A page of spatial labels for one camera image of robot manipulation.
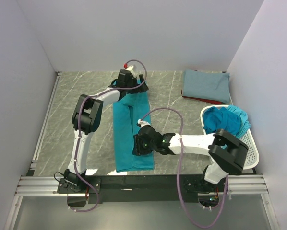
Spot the teal t shirt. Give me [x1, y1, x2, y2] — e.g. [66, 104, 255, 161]
[113, 92, 155, 172]

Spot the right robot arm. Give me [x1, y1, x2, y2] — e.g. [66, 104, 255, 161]
[132, 120, 249, 191]

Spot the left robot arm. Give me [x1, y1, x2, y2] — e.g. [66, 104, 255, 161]
[63, 66, 154, 193]

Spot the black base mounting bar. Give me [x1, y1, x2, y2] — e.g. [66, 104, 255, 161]
[57, 174, 230, 204]

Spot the folded light blue t shirt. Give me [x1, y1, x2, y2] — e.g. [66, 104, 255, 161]
[182, 69, 230, 104]

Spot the folded red t shirt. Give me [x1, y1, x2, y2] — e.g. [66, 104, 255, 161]
[181, 88, 225, 105]

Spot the blue t shirt in basket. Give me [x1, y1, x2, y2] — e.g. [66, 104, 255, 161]
[202, 105, 251, 138]

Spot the white perforated laundry basket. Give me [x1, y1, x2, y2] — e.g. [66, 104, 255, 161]
[200, 104, 260, 171]

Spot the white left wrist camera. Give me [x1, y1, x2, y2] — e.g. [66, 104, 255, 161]
[123, 63, 136, 76]

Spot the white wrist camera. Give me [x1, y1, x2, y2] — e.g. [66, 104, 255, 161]
[137, 119, 151, 128]
[123, 63, 136, 76]

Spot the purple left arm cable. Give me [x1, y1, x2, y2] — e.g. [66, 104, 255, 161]
[73, 59, 148, 213]

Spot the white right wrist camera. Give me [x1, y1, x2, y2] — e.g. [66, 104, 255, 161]
[137, 119, 151, 128]

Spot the aluminium frame rail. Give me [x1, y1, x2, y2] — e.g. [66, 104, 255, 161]
[4, 72, 61, 230]

